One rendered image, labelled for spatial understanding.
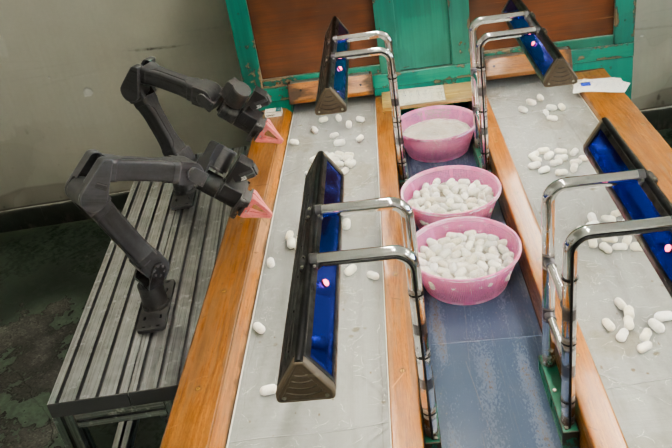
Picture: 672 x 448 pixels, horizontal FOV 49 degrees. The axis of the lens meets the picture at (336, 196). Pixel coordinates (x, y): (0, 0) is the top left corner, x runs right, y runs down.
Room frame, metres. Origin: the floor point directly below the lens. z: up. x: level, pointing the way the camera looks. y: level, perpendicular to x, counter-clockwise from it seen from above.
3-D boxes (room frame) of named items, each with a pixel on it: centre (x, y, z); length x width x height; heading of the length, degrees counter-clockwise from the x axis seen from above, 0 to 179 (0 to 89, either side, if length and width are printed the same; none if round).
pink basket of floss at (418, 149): (2.14, -0.35, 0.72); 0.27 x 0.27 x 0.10
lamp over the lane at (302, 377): (1.04, 0.05, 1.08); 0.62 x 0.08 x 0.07; 174
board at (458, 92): (2.36, -0.38, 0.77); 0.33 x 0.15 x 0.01; 84
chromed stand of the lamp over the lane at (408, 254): (1.02, -0.03, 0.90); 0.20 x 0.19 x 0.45; 174
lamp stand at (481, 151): (1.94, -0.53, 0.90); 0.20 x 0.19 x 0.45; 174
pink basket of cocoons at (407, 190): (1.70, -0.30, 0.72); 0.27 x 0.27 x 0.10
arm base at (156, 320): (1.53, 0.49, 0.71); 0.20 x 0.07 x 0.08; 179
